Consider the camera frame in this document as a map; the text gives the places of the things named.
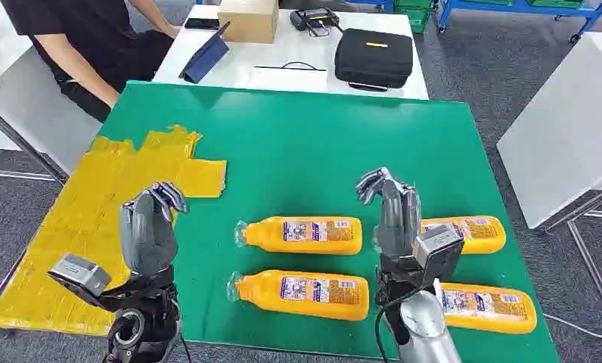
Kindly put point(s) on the black zip case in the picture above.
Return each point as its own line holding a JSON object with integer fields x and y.
{"x": 373, "y": 60}

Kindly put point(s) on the white side table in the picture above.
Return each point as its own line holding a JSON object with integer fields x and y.
{"x": 561, "y": 130}

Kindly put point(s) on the brown cardboard box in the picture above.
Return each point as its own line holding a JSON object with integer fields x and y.
{"x": 248, "y": 20}

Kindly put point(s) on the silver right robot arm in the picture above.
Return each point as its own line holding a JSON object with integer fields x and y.
{"x": 423, "y": 325}

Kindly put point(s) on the green table mat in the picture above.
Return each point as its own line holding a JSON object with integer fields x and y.
{"x": 331, "y": 150}

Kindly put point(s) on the yellow plastic sheet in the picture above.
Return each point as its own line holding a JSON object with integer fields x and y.
{"x": 80, "y": 225}

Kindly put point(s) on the grey-white desk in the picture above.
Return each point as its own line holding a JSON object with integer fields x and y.
{"x": 30, "y": 105}

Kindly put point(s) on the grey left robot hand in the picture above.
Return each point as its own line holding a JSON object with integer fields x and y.
{"x": 148, "y": 235}

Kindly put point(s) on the black handheld controller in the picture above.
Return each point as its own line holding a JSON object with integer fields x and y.
{"x": 313, "y": 19}

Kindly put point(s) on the orange drink bottle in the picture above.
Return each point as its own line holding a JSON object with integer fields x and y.
{"x": 301, "y": 235}
{"x": 481, "y": 235}
{"x": 491, "y": 309}
{"x": 301, "y": 295}

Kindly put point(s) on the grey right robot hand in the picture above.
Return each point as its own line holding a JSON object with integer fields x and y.
{"x": 398, "y": 220}

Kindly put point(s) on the green plastic crate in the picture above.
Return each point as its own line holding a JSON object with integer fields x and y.
{"x": 556, "y": 3}
{"x": 416, "y": 15}

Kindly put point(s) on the blue metal cart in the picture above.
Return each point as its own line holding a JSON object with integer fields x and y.
{"x": 521, "y": 7}

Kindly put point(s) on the blue tablet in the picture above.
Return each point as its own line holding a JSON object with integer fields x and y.
{"x": 206, "y": 59}

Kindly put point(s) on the black smartphone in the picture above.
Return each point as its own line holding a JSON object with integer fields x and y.
{"x": 202, "y": 23}

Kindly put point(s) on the person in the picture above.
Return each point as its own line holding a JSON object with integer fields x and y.
{"x": 80, "y": 30}

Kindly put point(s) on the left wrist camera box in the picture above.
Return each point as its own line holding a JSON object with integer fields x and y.
{"x": 80, "y": 273}

